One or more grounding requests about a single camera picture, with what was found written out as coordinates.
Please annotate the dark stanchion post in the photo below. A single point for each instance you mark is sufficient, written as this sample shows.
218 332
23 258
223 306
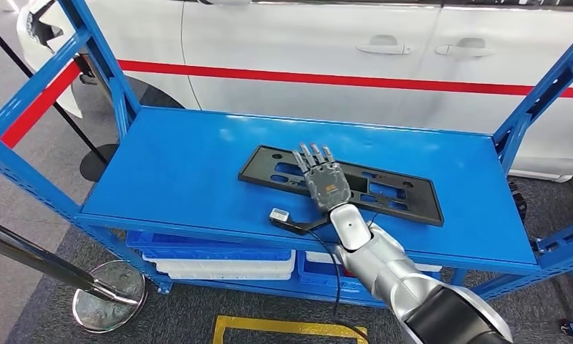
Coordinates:
88 71

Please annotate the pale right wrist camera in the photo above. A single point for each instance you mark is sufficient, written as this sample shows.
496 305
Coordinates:
280 214

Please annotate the chrome stanchion post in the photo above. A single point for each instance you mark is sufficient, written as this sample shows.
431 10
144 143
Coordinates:
108 304

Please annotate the black plastic car part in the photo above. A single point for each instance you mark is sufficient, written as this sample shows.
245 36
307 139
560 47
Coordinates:
410 199

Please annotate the black ribbed plastic object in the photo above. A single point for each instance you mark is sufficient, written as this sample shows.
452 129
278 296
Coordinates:
516 202

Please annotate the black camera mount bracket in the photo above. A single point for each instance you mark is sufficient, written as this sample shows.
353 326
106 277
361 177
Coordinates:
305 225

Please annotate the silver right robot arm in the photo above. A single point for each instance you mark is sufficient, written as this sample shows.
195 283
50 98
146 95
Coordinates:
386 270

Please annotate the red barrier belt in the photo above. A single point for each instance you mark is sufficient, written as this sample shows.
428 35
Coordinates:
35 111
315 78

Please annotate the thin black stanchion pole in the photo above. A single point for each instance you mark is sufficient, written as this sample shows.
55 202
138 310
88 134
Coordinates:
99 164

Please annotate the white car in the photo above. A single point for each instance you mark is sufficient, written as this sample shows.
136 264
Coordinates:
291 38

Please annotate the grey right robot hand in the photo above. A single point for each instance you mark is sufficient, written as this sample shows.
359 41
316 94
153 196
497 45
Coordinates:
327 185

